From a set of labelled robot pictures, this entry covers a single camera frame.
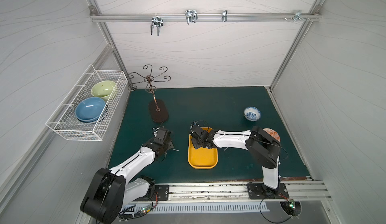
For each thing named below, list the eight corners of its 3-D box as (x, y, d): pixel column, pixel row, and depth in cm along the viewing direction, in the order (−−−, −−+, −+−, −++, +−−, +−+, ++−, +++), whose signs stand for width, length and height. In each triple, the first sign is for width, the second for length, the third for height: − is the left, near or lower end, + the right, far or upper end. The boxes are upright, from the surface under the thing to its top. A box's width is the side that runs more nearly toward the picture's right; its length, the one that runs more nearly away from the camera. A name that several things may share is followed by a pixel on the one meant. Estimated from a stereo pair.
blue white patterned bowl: (244, 123, 103) (246, 118, 99) (241, 111, 110) (243, 106, 105) (260, 123, 103) (263, 118, 99) (256, 111, 110) (258, 106, 105)
